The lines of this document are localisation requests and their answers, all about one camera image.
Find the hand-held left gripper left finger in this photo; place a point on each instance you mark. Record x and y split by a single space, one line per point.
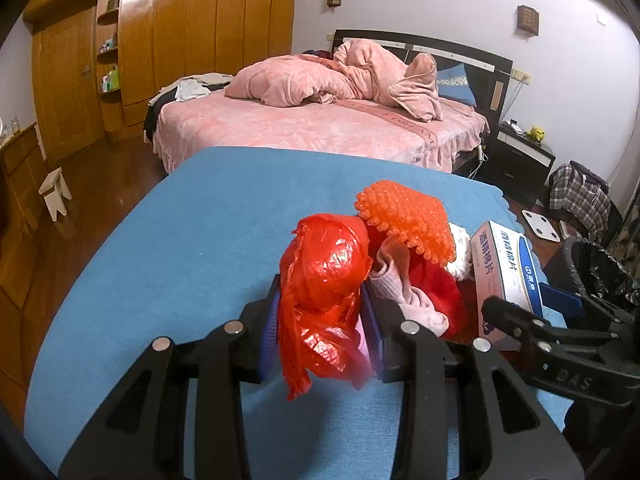
270 332

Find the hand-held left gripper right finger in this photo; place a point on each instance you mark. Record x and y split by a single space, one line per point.
371 332

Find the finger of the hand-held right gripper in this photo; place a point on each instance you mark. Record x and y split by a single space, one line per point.
520 327
562 302

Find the bin with black liner bag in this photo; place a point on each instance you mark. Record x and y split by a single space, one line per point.
605 270

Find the white and blue carton box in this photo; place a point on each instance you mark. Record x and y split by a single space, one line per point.
500 260

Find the red plastic bag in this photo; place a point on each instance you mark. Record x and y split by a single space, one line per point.
320 280

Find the red cloth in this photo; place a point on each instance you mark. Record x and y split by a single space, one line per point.
442 292

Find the white tissue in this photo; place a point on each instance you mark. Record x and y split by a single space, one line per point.
460 250

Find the pink sock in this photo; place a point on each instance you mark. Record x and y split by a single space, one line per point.
395 280

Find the white bathroom scale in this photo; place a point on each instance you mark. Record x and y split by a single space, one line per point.
541 225

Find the patterned curtain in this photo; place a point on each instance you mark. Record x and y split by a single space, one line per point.
627 235

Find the plaid cloth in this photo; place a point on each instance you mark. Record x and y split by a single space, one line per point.
575 200

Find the blue table cloth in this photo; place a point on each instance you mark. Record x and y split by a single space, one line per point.
200 235

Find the orange bubble wrap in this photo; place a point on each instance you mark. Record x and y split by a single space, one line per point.
405 215

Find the dark bag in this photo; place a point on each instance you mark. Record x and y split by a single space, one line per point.
590 172

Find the black nightstand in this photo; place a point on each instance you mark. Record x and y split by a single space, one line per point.
520 165

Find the white power strip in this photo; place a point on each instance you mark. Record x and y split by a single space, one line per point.
482 154

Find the yellow plush toy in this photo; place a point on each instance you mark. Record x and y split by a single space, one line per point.
536 133

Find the white phone handset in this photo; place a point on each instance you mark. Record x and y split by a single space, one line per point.
512 127

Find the bed with pink sheet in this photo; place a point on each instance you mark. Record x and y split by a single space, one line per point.
325 125

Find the blue pillow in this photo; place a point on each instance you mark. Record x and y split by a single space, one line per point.
457 91

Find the pink quilt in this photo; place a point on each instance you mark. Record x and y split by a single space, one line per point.
280 85

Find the dark clothing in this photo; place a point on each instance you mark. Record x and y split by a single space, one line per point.
160 110

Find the white garment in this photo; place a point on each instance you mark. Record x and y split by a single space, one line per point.
192 87

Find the white wooden stool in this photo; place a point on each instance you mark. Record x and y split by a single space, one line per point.
54 190

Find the wooden dresser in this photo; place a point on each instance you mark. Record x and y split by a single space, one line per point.
20 175

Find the green packet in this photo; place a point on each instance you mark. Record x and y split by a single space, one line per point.
112 81

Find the wooden wardrobe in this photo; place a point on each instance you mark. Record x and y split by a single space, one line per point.
200 35

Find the wall power outlet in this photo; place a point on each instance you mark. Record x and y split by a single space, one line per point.
520 76

